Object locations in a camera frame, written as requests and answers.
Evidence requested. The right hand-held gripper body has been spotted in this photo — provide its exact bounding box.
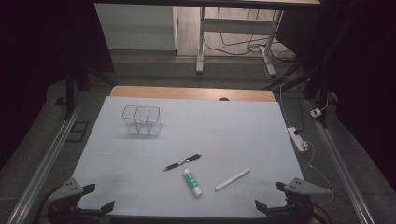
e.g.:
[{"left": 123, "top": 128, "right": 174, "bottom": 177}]
[{"left": 264, "top": 176, "right": 332, "bottom": 224}]

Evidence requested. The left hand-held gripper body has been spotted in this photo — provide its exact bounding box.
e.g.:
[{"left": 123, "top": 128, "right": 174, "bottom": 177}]
[{"left": 46, "top": 177, "right": 110, "bottom": 224}]

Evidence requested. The clear acrylic pen holder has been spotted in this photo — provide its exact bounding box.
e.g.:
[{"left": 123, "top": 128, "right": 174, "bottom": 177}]
[{"left": 120, "top": 105, "right": 163, "bottom": 137}]

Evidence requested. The black pen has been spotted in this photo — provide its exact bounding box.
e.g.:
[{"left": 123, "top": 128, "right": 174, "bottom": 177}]
[{"left": 163, "top": 153, "right": 203, "bottom": 173}]

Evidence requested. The white cylindrical stick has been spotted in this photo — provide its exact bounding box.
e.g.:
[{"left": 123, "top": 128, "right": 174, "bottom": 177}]
[{"left": 214, "top": 167, "right": 251, "bottom": 192}]

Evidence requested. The white power strip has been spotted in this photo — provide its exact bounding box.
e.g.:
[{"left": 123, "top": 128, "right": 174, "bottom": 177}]
[{"left": 287, "top": 126, "right": 309, "bottom": 153}]

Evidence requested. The white table mat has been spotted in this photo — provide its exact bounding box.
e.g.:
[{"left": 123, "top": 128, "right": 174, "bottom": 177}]
[{"left": 71, "top": 95, "right": 318, "bottom": 218}]

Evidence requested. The white green glue stick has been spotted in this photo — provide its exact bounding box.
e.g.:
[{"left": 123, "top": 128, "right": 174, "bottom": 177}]
[{"left": 182, "top": 168, "right": 204, "bottom": 198}]

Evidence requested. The black metal stand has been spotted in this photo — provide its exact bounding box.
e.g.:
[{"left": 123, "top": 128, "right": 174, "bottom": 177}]
[
  {"left": 267, "top": 59, "right": 331, "bottom": 129},
  {"left": 64, "top": 62, "right": 116, "bottom": 121}
]

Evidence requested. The wooden table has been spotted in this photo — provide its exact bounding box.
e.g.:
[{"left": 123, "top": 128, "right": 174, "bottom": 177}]
[{"left": 109, "top": 85, "right": 276, "bottom": 103}]

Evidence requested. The black curtain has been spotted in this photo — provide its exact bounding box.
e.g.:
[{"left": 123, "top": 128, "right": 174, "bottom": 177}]
[
  {"left": 275, "top": 0, "right": 396, "bottom": 190},
  {"left": 0, "top": 0, "right": 116, "bottom": 171}
]

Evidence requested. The white standing desk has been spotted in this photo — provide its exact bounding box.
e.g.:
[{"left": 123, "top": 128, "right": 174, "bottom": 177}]
[{"left": 92, "top": 0, "right": 321, "bottom": 77}]

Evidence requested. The thin white cable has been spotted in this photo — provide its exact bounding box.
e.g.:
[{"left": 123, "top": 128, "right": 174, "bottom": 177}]
[{"left": 301, "top": 140, "right": 335, "bottom": 208}]

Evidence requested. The aluminium rail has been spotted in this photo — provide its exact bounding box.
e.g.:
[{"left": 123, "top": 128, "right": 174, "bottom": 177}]
[
  {"left": 6, "top": 101, "right": 87, "bottom": 224},
  {"left": 306, "top": 99, "right": 376, "bottom": 224}
]

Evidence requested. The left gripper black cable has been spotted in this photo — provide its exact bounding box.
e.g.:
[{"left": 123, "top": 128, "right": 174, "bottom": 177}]
[{"left": 32, "top": 186, "right": 60, "bottom": 224}]

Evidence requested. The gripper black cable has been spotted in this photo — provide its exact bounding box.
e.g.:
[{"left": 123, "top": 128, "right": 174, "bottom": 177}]
[
  {"left": 312, "top": 203, "right": 332, "bottom": 224},
  {"left": 32, "top": 186, "right": 60, "bottom": 224}
]

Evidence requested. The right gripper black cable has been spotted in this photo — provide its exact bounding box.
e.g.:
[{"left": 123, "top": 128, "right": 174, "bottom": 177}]
[{"left": 312, "top": 203, "right": 332, "bottom": 224}]

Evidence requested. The black floor frame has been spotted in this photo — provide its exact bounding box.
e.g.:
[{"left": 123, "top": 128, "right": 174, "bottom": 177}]
[{"left": 65, "top": 120, "right": 91, "bottom": 144}]

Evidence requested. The black plug cable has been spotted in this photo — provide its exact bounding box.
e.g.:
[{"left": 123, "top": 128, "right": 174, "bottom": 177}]
[{"left": 293, "top": 83, "right": 305, "bottom": 136}]

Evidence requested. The black floor cable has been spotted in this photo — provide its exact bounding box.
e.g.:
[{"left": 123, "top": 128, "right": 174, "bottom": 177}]
[{"left": 204, "top": 7, "right": 297, "bottom": 63}]

